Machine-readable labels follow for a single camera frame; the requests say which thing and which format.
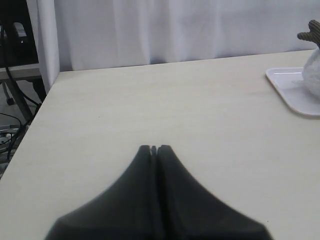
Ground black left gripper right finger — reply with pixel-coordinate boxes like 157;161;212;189
156;145;272;240

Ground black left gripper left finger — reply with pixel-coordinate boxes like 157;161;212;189
46;145;156;240

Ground white plush snowman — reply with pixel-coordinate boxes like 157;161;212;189
297;19;320;99

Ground dark equipment rack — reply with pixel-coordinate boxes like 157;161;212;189
0;0;47;121

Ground white plastic tray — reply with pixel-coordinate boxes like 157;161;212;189
265;67;320;118

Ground white backdrop curtain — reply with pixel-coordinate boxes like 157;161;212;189
27;0;320;88

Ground black floor cables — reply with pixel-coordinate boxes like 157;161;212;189
0;109;33;173

